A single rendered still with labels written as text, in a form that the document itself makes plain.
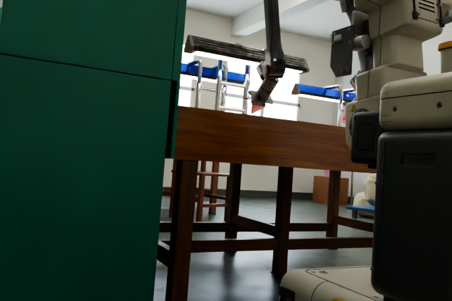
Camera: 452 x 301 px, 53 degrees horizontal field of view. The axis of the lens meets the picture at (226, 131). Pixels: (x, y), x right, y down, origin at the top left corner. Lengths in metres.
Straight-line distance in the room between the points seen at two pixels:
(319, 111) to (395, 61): 7.29
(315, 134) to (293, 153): 0.13
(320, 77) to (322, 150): 6.96
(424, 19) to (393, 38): 0.10
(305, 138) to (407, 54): 0.55
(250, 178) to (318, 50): 2.79
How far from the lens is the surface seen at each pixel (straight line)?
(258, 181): 7.96
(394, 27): 1.47
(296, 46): 8.57
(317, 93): 2.98
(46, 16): 1.47
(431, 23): 1.51
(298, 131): 1.81
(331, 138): 1.91
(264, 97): 1.92
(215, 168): 4.98
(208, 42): 2.00
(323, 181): 7.87
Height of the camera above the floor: 0.59
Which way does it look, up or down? 4 degrees up
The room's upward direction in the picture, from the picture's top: 4 degrees clockwise
